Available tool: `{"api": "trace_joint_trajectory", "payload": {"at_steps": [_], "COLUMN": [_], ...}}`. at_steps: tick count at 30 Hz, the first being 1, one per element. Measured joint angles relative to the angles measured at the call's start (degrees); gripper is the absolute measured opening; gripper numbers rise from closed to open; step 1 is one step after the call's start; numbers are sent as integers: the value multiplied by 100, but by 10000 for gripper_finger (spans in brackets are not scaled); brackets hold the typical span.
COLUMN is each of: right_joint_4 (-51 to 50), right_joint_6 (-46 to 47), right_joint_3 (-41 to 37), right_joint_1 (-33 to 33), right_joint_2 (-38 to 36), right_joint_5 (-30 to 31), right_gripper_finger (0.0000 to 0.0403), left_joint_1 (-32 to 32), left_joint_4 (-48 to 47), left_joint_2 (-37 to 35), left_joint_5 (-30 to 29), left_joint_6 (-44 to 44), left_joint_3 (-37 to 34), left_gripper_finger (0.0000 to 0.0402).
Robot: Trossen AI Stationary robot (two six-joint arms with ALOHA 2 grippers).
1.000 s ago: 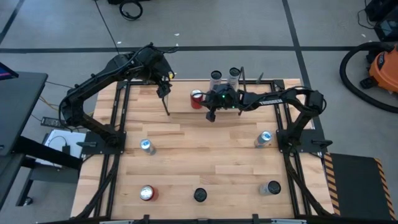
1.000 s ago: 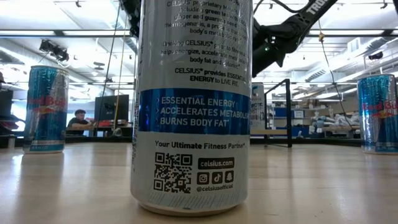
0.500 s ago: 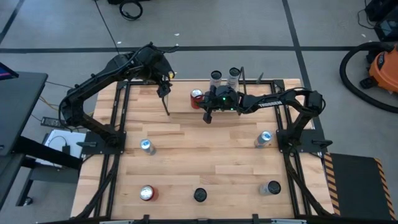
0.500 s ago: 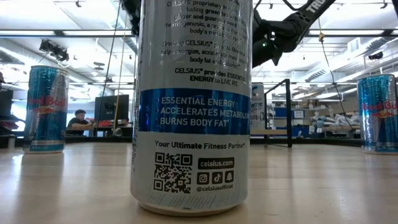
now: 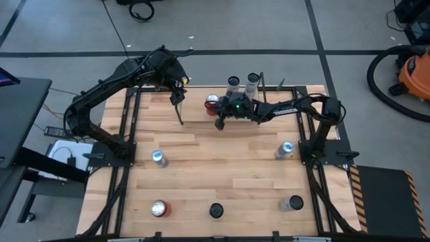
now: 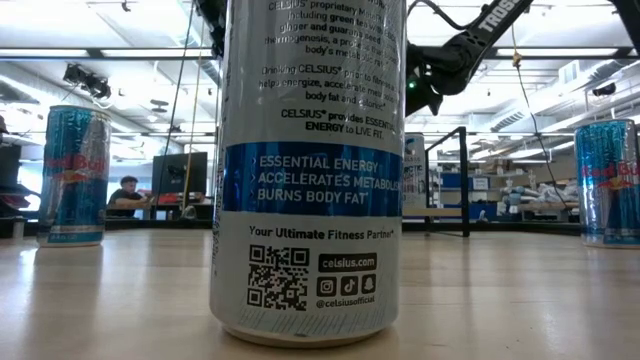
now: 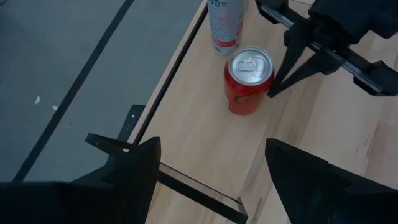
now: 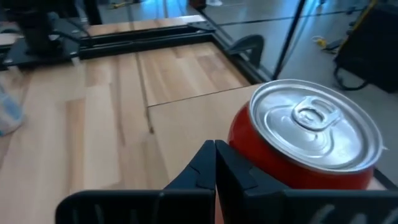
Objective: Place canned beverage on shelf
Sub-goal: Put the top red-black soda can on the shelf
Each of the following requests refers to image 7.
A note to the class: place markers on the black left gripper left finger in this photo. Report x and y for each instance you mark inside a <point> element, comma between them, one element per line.
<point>93,202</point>

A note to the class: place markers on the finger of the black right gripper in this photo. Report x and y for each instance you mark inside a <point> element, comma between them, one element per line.
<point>295,46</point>
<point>311,70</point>

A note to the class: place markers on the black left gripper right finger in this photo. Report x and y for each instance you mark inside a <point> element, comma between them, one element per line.
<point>326,199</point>

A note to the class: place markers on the red soda can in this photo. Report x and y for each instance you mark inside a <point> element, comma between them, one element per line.
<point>245,96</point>

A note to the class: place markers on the white Celsius can red band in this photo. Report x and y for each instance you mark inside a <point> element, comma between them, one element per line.
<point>225,28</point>

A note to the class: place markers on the wooden shelf with black legs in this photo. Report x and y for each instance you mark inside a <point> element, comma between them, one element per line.
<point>202,124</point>

